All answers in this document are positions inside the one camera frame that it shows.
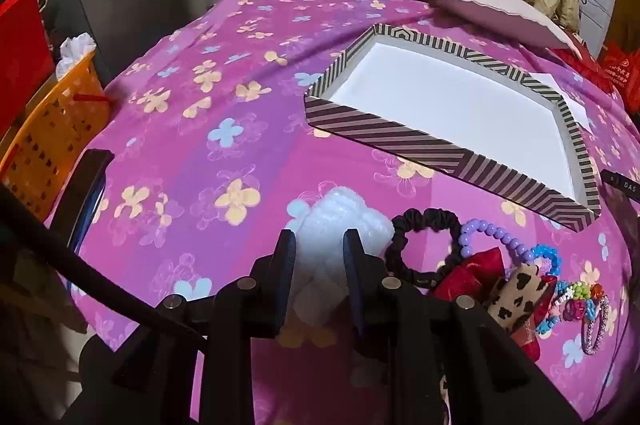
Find leopard print hair bow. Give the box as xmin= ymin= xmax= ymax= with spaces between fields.
xmin=482 ymin=262 xmax=556 ymax=331

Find multicolour flower bead bracelet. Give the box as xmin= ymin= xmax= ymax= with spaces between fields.
xmin=555 ymin=280 xmax=608 ymax=321

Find red satin hair bow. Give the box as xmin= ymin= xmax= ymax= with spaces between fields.
xmin=432 ymin=247 xmax=558 ymax=361

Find dark phone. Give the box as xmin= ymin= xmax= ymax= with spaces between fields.
xmin=50 ymin=149 xmax=116 ymax=256

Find white paper sheet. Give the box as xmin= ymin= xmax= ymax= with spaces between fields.
xmin=520 ymin=72 xmax=593 ymax=126

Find red paper bag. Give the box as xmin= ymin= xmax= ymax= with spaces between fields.
xmin=0 ymin=0 xmax=56 ymax=140

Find black cable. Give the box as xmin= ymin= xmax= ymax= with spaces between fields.
xmin=0 ymin=185 xmax=208 ymax=351

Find orange plastic basket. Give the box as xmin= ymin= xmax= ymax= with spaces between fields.
xmin=0 ymin=50 xmax=111 ymax=226

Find white crumpled tissue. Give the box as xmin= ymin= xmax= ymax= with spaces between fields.
xmin=56 ymin=33 xmax=97 ymax=78

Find blue bead bracelet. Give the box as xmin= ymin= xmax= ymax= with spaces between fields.
xmin=530 ymin=244 xmax=563 ymax=276

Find silver glitter hair tie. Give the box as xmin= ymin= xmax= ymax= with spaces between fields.
xmin=580 ymin=297 xmax=612 ymax=356

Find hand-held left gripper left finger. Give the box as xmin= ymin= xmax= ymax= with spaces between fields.
xmin=110 ymin=229 xmax=298 ymax=425

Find purple bead bracelet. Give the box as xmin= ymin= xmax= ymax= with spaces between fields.
xmin=457 ymin=219 xmax=533 ymax=266

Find white pink pillow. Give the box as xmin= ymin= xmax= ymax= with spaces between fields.
xmin=417 ymin=0 xmax=573 ymax=50

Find striped cardboard box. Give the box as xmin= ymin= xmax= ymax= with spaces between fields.
xmin=304 ymin=24 xmax=602 ymax=233

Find white fluffy scrunchie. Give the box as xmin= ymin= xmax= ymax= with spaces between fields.
xmin=292 ymin=187 xmax=396 ymax=331

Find black scrunchie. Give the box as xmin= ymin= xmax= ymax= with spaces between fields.
xmin=385 ymin=207 xmax=466 ymax=291

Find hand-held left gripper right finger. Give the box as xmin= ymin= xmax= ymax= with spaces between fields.
xmin=341 ymin=229 xmax=533 ymax=425

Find red gift bags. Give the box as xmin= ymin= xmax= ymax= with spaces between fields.
xmin=550 ymin=45 xmax=640 ymax=116

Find pink floral bed sheet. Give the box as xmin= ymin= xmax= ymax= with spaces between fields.
xmin=65 ymin=0 xmax=640 ymax=425

